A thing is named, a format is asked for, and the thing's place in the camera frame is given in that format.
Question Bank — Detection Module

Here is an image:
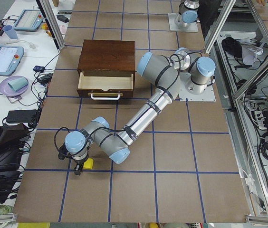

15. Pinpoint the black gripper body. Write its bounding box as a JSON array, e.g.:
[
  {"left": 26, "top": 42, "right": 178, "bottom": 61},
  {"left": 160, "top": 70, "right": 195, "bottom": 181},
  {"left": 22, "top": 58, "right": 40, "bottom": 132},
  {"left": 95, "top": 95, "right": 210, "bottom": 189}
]
[{"left": 72, "top": 154, "right": 88, "bottom": 165}]

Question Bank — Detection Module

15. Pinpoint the yellow wooden block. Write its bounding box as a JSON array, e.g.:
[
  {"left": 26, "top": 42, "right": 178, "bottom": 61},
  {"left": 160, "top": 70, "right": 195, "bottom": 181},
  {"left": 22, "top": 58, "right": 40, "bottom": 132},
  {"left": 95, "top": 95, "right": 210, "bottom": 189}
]
[{"left": 83, "top": 158, "right": 94, "bottom": 170}]

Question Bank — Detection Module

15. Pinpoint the wooden drawer with white handle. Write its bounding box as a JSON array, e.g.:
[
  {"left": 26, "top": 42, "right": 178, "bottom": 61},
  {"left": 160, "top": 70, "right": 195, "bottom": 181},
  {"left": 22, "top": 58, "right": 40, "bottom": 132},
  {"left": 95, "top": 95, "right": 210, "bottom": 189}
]
[{"left": 77, "top": 70, "right": 135, "bottom": 100}]

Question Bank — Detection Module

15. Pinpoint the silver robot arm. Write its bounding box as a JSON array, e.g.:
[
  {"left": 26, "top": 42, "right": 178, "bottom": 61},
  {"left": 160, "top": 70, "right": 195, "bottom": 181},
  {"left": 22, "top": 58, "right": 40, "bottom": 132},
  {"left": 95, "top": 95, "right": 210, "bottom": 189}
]
[
  {"left": 56, "top": 48, "right": 216, "bottom": 175},
  {"left": 174, "top": 0, "right": 200, "bottom": 27}
]

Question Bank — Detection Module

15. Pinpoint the dark wooden drawer box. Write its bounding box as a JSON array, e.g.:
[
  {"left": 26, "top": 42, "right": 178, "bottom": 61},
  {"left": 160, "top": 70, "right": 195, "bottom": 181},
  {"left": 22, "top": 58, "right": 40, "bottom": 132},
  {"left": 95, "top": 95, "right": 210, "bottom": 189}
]
[{"left": 77, "top": 39, "right": 135, "bottom": 72}]

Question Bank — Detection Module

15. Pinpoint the black power adapter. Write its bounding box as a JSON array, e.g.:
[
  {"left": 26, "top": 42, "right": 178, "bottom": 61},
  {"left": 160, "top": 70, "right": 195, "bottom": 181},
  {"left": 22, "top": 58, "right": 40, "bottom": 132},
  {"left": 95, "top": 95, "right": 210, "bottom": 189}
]
[{"left": 6, "top": 109, "right": 37, "bottom": 124}]

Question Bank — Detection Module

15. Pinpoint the teal cup on plate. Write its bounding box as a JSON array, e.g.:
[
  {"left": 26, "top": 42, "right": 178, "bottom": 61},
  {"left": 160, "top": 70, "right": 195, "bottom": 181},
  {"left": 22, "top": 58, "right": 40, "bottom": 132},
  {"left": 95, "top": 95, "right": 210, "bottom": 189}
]
[{"left": 8, "top": 76, "right": 28, "bottom": 92}]

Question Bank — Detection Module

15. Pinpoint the purple plate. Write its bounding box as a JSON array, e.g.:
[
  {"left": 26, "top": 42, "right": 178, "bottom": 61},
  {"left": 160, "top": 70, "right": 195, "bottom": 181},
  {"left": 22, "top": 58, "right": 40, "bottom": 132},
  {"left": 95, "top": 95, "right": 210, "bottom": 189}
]
[{"left": 0, "top": 76, "right": 29, "bottom": 96}]

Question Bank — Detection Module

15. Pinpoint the lower blue teach pendant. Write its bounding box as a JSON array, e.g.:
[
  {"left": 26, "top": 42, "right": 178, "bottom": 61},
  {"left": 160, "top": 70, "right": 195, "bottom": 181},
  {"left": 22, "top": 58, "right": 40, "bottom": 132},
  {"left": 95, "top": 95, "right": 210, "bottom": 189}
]
[{"left": 0, "top": 45, "right": 24, "bottom": 76}]

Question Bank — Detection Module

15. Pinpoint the blue teach pendant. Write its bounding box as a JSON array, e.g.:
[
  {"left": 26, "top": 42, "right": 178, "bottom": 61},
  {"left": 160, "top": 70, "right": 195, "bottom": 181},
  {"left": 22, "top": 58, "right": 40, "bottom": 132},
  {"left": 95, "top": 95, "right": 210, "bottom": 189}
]
[
  {"left": 14, "top": 9, "right": 43, "bottom": 32},
  {"left": 0, "top": 45, "right": 24, "bottom": 76}
]

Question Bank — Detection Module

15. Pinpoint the upper blue teach pendant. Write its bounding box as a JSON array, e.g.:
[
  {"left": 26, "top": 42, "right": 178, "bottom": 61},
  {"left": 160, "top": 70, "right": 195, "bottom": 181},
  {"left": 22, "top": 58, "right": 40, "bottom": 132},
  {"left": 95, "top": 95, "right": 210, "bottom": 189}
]
[{"left": 14, "top": 9, "right": 43, "bottom": 32}]

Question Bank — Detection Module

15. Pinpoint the blue plastic cup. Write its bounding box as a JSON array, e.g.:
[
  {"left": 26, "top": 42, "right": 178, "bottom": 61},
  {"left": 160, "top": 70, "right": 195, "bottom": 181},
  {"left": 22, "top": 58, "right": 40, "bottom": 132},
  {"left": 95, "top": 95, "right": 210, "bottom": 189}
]
[{"left": 2, "top": 25, "right": 18, "bottom": 39}]

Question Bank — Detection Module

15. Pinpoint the person in dark clothes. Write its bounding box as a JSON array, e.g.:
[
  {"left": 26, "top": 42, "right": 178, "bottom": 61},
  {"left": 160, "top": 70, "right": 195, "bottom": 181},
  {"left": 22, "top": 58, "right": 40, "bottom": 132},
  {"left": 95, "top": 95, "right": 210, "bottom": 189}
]
[{"left": 197, "top": 0, "right": 222, "bottom": 38}]

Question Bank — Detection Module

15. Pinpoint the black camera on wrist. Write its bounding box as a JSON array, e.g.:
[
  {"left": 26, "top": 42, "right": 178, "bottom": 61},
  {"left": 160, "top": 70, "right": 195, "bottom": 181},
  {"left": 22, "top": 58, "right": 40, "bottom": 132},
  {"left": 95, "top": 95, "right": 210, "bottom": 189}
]
[{"left": 58, "top": 144, "right": 69, "bottom": 160}]

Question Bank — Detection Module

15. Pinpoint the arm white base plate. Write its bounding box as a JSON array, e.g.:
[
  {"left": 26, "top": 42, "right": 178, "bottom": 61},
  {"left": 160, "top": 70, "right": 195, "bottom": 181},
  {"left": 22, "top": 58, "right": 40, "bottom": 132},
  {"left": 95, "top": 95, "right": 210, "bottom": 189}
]
[
  {"left": 179, "top": 73, "right": 216, "bottom": 102},
  {"left": 168, "top": 11, "right": 198, "bottom": 32}
]

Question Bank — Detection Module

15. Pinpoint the aluminium frame post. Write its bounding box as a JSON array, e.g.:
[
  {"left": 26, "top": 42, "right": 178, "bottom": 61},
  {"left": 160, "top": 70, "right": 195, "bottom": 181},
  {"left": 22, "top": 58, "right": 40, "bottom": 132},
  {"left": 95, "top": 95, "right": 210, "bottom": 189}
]
[{"left": 36, "top": 0, "right": 65, "bottom": 50}]

